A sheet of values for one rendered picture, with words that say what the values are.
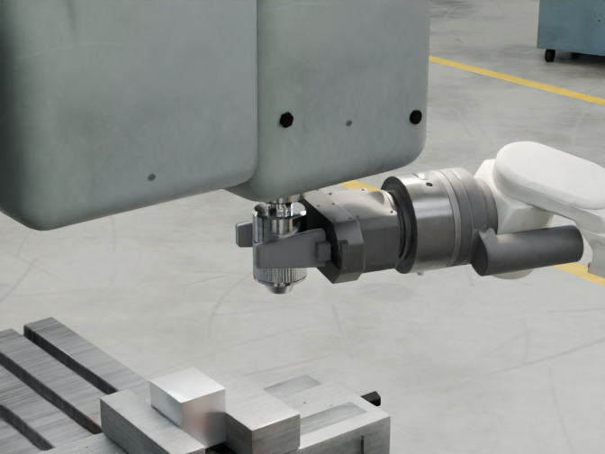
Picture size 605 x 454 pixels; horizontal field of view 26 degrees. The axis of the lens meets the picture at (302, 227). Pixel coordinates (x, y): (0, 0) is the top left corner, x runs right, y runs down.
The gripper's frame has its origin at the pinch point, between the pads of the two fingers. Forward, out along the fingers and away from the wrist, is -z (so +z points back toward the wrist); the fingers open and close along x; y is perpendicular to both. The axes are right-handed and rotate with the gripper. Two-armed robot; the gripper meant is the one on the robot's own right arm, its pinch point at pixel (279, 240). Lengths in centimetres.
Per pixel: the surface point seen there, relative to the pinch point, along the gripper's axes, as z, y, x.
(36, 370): -15, 33, -51
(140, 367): 36, 124, -228
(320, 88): -0.2, -16.0, 10.7
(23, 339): -15, 33, -61
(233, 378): 1.2, 22.4, -19.1
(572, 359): 152, 125, -191
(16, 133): -23.8, -17.4, 19.4
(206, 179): -10.7, -11.8, 16.2
